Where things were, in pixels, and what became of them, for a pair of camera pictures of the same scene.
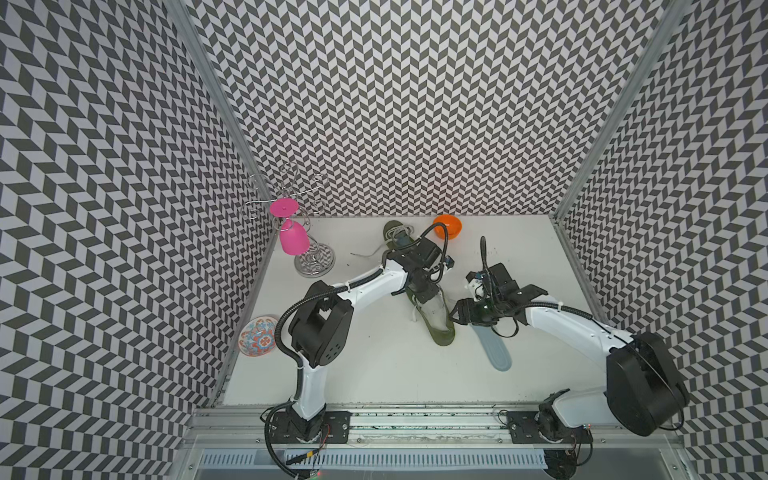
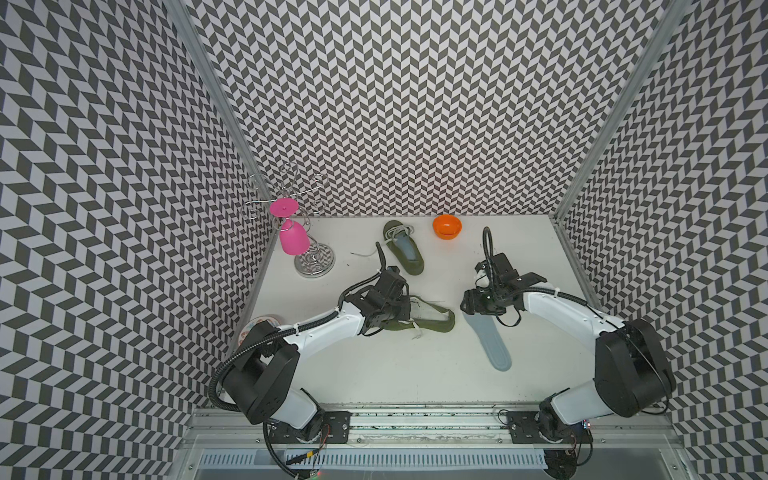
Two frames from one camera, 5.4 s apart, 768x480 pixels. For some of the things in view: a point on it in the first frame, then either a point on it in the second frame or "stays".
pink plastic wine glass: x=294 y=237 stays
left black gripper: x=424 y=295 -> x=404 y=307
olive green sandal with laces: x=396 y=234 stays
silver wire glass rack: x=319 y=260 stays
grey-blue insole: x=495 y=346 stays
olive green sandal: x=436 y=316 -> x=439 y=325
